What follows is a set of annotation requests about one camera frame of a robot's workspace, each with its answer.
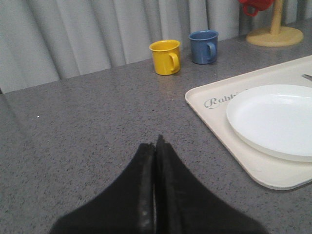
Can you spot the white round plate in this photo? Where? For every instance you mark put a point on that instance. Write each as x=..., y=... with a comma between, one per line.
x=274, y=119

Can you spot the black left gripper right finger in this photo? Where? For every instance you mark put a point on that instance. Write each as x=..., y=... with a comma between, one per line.
x=185, y=206

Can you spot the grey curtain backdrop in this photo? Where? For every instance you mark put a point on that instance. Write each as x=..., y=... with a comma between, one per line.
x=42, y=41

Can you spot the wooden mug tree stand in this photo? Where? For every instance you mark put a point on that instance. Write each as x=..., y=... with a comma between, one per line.
x=277, y=35

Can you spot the blue enamel mug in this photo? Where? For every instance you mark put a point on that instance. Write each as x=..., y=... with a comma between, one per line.
x=204, y=46

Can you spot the yellow enamel mug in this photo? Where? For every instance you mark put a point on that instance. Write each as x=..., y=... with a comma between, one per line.
x=166, y=56

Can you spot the beige rabbit serving tray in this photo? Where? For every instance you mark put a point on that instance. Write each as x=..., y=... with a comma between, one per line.
x=210, y=103

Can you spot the red enamel mug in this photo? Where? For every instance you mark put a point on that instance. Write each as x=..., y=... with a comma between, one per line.
x=252, y=7

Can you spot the silver metal fork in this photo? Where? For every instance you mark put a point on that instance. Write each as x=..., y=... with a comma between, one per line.
x=309, y=77

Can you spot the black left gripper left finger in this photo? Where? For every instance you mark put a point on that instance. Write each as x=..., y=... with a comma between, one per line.
x=124, y=207

